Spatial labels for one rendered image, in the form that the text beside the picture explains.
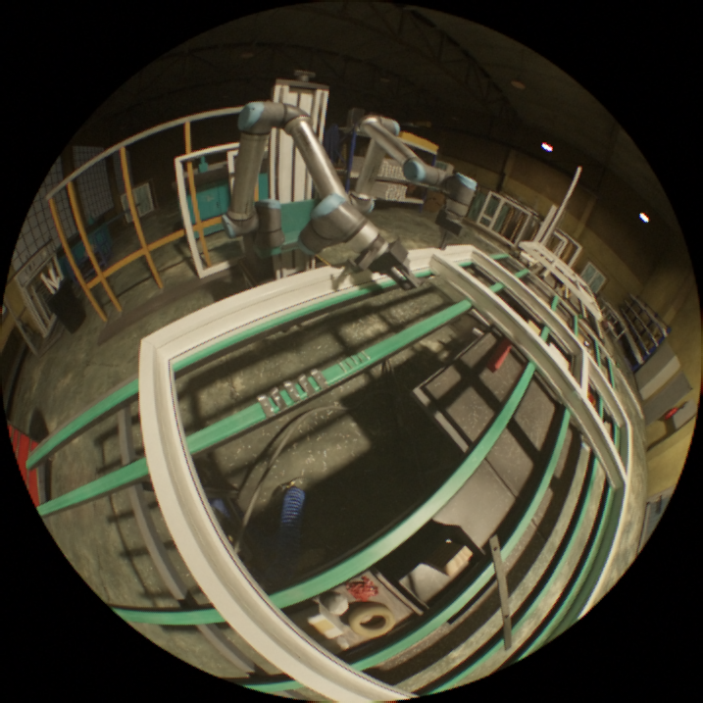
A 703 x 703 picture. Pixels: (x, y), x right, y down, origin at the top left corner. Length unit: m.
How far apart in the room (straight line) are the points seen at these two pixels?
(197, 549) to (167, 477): 0.12
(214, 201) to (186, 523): 4.01
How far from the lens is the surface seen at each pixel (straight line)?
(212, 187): 4.03
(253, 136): 0.93
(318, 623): 0.73
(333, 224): 0.54
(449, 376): 0.93
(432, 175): 0.93
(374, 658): 0.57
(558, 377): 0.87
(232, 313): 0.54
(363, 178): 1.48
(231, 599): 0.40
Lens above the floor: 1.25
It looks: 52 degrees down
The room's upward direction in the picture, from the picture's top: 11 degrees clockwise
